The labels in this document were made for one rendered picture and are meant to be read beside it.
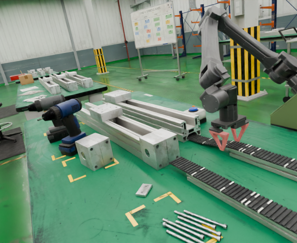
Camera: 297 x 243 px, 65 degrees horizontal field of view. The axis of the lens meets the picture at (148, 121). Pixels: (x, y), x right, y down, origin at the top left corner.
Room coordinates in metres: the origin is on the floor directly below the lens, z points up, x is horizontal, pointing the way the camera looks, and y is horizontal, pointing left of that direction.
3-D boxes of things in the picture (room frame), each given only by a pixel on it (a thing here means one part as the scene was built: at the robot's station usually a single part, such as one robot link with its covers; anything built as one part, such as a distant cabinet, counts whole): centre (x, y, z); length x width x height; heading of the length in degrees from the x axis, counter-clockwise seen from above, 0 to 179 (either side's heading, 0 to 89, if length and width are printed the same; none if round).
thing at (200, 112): (1.03, -0.21, 0.81); 0.10 x 0.08 x 0.06; 120
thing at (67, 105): (0.93, 0.35, 0.89); 0.20 x 0.08 x 0.22; 144
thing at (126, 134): (1.12, 0.20, 0.82); 0.80 x 0.10 x 0.09; 30
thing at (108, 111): (1.12, 0.20, 0.87); 0.16 x 0.11 x 0.07; 30
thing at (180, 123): (1.21, 0.04, 0.82); 0.80 x 0.10 x 0.09; 30
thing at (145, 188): (0.57, 0.04, 0.78); 0.05 x 0.03 x 0.01; 154
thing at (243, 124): (0.72, -0.28, 0.85); 0.07 x 0.07 x 0.09; 30
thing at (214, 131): (0.69, -0.24, 0.85); 0.07 x 0.07 x 0.09; 30
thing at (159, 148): (0.74, -0.03, 0.83); 0.12 x 0.09 x 0.10; 120
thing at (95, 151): (0.81, 0.21, 0.83); 0.11 x 0.10 x 0.10; 129
